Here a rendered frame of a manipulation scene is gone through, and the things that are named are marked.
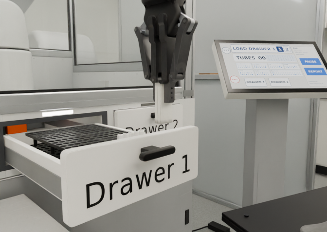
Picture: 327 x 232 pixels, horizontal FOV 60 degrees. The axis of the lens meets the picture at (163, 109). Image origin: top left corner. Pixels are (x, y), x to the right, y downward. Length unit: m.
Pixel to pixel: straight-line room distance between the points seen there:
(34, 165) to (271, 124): 1.09
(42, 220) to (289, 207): 0.47
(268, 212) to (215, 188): 1.87
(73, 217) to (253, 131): 1.08
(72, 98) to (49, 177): 0.31
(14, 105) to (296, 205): 0.64
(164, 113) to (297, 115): 1.58
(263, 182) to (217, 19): 1.33
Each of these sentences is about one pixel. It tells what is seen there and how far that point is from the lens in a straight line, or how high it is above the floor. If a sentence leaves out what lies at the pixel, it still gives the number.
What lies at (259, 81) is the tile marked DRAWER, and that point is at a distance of 1.28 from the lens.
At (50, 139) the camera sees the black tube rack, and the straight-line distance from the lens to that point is 0.63.
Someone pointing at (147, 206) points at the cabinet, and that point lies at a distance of 1.03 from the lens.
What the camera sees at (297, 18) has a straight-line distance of 2.03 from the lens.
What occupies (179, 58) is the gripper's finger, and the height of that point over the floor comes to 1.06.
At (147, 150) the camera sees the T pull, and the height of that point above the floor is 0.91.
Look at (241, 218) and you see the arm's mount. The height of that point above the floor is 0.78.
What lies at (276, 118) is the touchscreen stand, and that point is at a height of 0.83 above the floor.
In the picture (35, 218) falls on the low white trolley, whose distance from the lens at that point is 0.63.
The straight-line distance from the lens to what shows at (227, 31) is 2.25.
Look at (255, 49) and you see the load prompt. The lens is 1.41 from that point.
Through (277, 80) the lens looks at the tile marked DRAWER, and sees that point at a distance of 1.32.
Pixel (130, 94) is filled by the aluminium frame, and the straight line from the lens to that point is 0.88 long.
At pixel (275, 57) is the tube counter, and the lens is 1.42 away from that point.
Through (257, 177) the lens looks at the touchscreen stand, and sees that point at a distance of 1.45.
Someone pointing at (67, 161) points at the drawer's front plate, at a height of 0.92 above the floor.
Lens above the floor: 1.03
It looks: 7 degrees down
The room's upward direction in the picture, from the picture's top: straight up
